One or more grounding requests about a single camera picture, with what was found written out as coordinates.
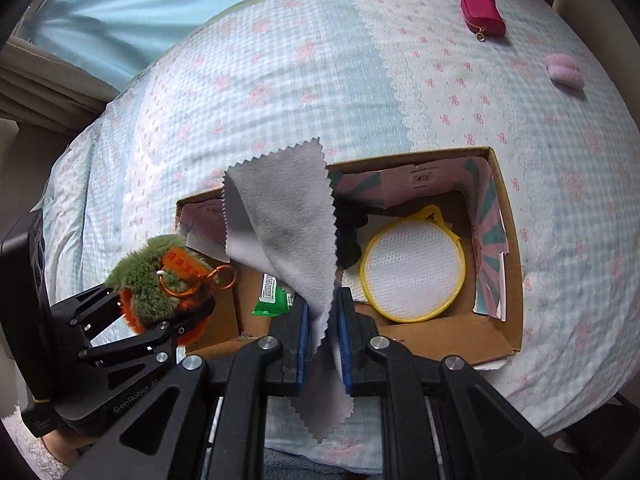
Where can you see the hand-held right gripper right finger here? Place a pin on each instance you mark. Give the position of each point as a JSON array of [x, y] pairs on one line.
[[345, 345]]

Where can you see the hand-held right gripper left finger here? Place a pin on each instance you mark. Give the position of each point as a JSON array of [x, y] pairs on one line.
[[301, 342]]

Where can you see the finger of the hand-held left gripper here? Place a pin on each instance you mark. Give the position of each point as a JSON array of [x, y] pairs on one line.
[[92, 307], [150, 342]]

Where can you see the green packet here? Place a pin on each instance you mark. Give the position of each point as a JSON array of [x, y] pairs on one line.
[[270, 300]]

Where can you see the yellow-rimmed white mesh pouch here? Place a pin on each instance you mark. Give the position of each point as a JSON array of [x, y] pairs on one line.
[[412, 270]]

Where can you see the black socks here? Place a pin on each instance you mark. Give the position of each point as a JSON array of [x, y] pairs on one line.
[[349, 240]]

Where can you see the grey microfibre cloth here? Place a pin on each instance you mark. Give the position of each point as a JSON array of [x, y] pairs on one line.
[[280, 220]]

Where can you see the cardboard box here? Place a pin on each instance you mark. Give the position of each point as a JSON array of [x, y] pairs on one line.
[[480, 320]]

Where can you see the person's left forearm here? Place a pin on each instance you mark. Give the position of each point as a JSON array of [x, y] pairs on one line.
[[30, 455]]

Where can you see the beige curtain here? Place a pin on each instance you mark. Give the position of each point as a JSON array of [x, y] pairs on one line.
[[45, 90]]

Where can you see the hanging light blue sheet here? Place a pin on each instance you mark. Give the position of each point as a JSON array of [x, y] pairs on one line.
[[150, 5]]

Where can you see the pink fluffy pouch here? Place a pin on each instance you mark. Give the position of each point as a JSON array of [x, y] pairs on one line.
[[565, 72]]

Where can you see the magenta zip pouch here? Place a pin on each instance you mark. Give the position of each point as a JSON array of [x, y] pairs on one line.
[[482, 12]]

